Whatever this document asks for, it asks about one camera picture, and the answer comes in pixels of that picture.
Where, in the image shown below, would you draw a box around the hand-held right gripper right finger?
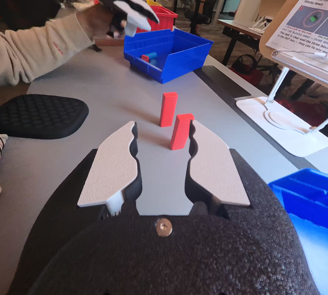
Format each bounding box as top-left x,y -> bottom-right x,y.
185,120 -> 251,213

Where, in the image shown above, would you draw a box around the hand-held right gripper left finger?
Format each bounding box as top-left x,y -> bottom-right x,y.
78,121 -> 143,214

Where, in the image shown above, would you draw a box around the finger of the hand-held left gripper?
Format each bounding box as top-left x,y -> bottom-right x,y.
114,3 -> 153,34
126,0 -> 160,23

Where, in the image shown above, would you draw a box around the blue plastic bin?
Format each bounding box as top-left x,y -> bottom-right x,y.
268,168 -> 328,285
124,28 -> 214,84

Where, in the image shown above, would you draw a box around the person's left forearm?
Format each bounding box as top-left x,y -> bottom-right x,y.
0,12 -> 95,88

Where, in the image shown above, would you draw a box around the red plastic bin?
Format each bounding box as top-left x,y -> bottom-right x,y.
134,5 -> 179,34

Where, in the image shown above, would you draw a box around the black office chair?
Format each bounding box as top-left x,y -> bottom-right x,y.
185,0 -> 226,36

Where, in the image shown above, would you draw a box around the white document stand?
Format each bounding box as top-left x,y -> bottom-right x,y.
236,49 -> 328,158

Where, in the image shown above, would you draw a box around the black wrist rest pad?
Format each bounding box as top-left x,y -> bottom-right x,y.
0,94 -> 89,139

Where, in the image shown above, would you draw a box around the wooden office table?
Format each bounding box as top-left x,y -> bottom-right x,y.
218,18 -> 267,64

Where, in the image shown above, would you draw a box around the printed instruction sheet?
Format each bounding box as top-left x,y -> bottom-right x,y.
279,0 -> 328,54

